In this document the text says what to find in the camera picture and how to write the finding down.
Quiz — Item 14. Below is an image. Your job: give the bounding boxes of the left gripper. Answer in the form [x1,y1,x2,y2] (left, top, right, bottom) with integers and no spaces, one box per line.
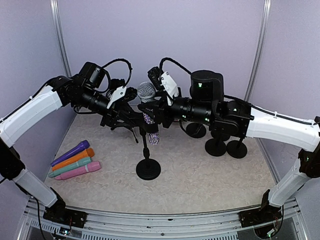
[73,85,137,127]

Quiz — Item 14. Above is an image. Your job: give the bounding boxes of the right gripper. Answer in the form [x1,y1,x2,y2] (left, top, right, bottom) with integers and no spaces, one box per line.
[137,89,216,128]

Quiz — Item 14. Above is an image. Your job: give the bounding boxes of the glitter silver-head microphone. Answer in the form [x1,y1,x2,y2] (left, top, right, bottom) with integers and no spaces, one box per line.
[137,81,160,145]

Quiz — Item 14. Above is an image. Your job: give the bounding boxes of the tall black stand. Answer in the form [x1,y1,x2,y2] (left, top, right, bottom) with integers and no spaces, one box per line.
[185,122,207,139]

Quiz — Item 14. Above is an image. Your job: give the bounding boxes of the purple microphone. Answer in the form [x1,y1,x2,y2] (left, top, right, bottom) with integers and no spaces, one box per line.
[50,140,90,167]

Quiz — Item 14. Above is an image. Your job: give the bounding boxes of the orange microphone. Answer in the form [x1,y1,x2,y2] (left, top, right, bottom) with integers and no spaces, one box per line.
[52,148,95,171]

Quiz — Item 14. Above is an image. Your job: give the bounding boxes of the black stand with phone clamp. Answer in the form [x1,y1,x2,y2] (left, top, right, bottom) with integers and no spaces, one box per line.
[135,113,161,181]

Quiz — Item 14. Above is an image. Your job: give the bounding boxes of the pink microphone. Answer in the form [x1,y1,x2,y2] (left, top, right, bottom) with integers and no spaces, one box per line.
[54,161,101,181]

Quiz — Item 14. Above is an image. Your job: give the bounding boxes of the teal microphone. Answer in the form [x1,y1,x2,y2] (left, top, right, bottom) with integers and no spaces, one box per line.
[48,157,92,178]

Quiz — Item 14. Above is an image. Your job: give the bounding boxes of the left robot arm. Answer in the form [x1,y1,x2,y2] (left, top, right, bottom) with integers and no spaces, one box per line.
[0,62,142,228]

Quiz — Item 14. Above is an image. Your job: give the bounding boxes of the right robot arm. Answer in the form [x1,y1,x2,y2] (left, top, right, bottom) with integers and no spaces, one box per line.
[137,67,320,227]

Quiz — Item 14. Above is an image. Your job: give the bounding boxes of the black tripod mic stand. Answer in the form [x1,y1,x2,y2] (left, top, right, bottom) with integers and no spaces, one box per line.
[107,78,140,144]

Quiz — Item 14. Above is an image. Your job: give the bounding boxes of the black microphone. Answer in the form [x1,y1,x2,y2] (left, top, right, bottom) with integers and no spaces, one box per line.
[108,78,126,89]

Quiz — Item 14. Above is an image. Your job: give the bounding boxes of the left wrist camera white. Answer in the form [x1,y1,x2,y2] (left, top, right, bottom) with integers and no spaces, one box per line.
[106,86,127,109]

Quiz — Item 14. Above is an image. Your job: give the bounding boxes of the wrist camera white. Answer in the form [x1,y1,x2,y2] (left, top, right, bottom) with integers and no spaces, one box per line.
[160,71,179,106]
[106,86,127,109]

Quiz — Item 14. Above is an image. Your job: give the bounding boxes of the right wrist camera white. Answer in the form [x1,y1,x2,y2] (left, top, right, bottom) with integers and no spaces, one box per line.
[160,71,179,106]

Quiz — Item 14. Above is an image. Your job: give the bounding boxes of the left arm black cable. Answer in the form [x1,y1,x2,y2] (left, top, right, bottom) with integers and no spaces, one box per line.
[101,58,133,96]

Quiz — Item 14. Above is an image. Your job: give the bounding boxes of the aluminium front rail frame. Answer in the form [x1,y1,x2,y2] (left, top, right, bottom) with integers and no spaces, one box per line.
[14,199,311,240]

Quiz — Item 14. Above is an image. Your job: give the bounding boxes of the left aluminium corner post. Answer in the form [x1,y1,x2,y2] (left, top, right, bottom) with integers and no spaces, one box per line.
[50,0,72,78]

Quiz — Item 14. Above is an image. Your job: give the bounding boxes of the aluminium corner post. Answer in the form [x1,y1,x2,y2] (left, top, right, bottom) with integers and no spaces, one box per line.
[50,0,72,78]
[244,0,272,102]

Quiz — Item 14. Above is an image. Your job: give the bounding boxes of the right aluminium corner post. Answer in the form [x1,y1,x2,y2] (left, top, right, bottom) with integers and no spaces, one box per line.
[244,0,272,102]

